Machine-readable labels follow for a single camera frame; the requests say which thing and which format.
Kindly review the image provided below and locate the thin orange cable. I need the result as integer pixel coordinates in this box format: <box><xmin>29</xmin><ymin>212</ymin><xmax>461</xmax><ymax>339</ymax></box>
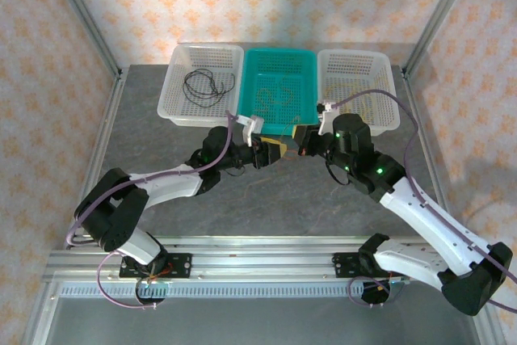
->
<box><xmin>255</xmin><ymin>73</ymin><xmax>296</xmax><ymax>115</ymax></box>
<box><xmin>278</xmin><ymin>116</ymin><xmax>304</xmax><ymax>160</ymax></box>

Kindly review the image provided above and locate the aluminium frame post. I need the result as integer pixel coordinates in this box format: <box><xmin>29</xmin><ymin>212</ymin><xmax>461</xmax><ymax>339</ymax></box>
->
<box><xmin>401</xmin><ymin>0</ymin><xmax>482</xmax><ymax>80</ymax></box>
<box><xmin>42</xmin><ymin>0</ymin><xmax>124</xmax><ymax>80</ymax></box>

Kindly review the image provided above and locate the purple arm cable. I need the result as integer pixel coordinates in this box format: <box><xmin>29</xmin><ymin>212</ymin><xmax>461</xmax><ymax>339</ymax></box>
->
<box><xmin>322</xmin><ymin>90</ymin><xmax>517</xmax><ymax>314</ymax></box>
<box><xmin>66</xmin><ymin>112</ymin><xmax>236</xmax><ymax>310</ymax></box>

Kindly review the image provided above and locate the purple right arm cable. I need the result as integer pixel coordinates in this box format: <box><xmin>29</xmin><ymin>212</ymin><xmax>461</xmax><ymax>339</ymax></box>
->
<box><xmin>322</xmin><ymin>90</ymin><xmax>517</xmax><ymax>314</ymax></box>

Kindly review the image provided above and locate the aluminium table side rail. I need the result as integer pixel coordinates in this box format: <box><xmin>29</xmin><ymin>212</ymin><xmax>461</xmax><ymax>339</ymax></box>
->
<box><xmin>71</xmin><ymin>65</ymin><xmax>131</xmax><ymax>238</ymax></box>
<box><xmin>402</xmin><ymin>66</ymin><xmax>462</xmax><ymax>248</ymax></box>

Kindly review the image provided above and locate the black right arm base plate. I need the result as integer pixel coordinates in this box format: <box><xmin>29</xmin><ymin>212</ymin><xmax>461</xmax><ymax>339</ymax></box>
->
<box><xmin>330</xmin><ymin>251</ymin><xmax>405</xmax><ymax>280</ymax></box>

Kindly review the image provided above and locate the small green circuit board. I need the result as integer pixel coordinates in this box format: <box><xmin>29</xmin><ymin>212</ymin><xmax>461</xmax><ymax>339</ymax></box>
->
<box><xmin>386</xmin><ymin>276</ymin><xmax>412</xmax><ymax>302</ymax></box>
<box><xmin>137</xmin><ymin>280</ymin><xmax>171</xmax><ymax>298</ymax></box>

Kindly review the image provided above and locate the teal plastic basket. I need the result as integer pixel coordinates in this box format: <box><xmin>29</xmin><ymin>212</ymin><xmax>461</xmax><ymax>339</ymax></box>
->
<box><xmin>236</xmin><ymin>48</ymin><xmax>318</xmax><ymax>137</ymax></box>

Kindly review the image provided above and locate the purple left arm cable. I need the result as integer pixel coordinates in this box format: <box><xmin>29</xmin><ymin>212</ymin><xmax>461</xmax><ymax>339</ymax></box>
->
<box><xmin>66</xmin><ymin>112</ymin><xmax>236</xmax><ymax>310</ymax></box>

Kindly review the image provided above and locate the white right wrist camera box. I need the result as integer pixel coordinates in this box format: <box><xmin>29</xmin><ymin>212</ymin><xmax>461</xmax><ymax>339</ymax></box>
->
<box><xmin>315</xmin><ymin>101</ymin><xmax>343</xmax><ymax>137</ymax></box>

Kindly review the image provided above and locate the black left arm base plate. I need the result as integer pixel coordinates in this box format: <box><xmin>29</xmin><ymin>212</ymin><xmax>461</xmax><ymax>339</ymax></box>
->
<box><xmin>119</xmin><ymin>252</ymin><xmax>193</xmax><ymax>280</ymax></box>

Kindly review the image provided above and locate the aluminium mounting rail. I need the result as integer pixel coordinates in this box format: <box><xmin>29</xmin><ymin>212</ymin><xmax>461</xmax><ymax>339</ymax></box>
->
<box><xmin>42</xmin><ymin>234</ymin><xmax>484</xmax><ymax>284</ymax></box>

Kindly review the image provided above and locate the thin black cable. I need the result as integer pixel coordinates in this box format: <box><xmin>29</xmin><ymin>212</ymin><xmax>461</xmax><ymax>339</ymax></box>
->
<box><xmin>182</xmin><ymin>69</ymin><xmax>220</xmax><ymax>100</ymax></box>
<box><xmin>188</xmin><ymin>71</ymin><xmax>238</xmax><ymax>107</ymax></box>

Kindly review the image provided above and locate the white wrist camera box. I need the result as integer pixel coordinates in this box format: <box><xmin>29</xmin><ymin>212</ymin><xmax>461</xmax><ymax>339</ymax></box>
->
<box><xmin>315</xmin><ymin>101</ymin><xmax>343</xmax><ymax>137</ymax></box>
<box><xmin>235</xmin><ymin>114</ymin><xmax>266</xmax><ymax>147</ymax></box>

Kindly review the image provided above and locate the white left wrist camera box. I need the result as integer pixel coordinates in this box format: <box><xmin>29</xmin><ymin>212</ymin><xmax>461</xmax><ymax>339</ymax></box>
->
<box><xmin>235</xmin><ymin>114</ymin><xmax>266</xmax><ymax>147</ymax></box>

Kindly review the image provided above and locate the slotted grey cable duct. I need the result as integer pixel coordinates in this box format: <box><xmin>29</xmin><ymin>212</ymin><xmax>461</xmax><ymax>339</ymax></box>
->
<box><xmin>58</xmin><ymin>282</ymin><xmax>469</xmax><ymax>298</ymax></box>

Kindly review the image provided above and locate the white plastic basket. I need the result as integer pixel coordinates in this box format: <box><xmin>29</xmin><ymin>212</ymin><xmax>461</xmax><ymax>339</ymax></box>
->
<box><xmin>156</xmin><ymin>42</ymin><xmax>245</xmax><ymax>128</ymax></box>
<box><xmin>317</xmin><ymin>48</ymin><xmax>402</xmax><ymax>137</ymax></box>

